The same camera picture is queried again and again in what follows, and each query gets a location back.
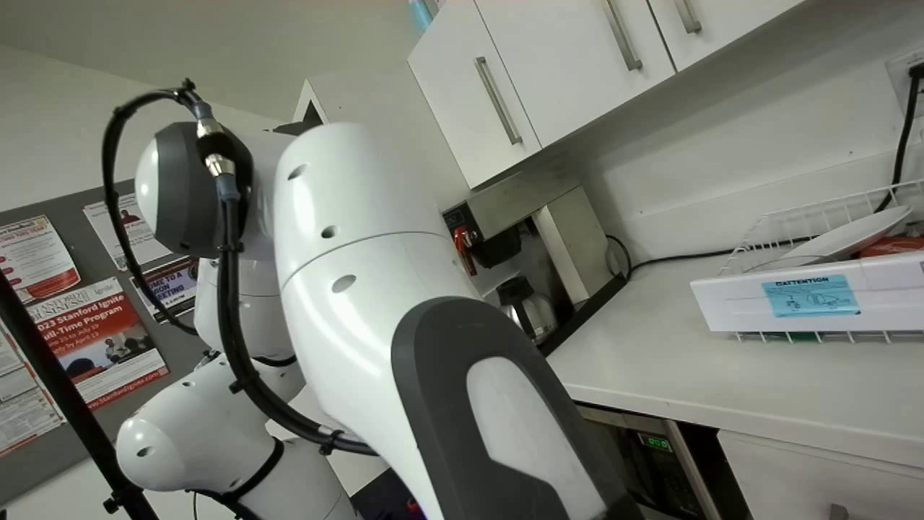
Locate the built-in microwave oven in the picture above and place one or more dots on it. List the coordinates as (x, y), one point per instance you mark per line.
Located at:
(645, 462)

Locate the white cabinet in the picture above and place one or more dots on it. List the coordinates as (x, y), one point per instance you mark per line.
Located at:
(576, 60)
(468, 95)
(694, 31)

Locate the white upper cabinet right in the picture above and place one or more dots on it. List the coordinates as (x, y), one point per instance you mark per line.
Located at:
(694, 31)

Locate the grey notice board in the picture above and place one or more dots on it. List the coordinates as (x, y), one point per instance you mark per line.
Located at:
(113, 350)

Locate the white upper cabinet middle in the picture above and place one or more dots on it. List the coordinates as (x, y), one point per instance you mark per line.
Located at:
(576, 60)

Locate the steel coffee carafe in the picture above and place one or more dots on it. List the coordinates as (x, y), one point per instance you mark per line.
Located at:
(527, 308)

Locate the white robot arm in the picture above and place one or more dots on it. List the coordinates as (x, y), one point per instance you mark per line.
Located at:
(342, 320)

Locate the black tripod stand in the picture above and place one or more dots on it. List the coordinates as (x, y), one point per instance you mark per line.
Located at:
(76, 411)

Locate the black coffee maker machine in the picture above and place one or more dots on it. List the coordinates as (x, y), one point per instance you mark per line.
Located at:
(554, 243)

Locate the white upper cabinet left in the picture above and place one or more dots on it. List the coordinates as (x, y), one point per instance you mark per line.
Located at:
(468, 95)

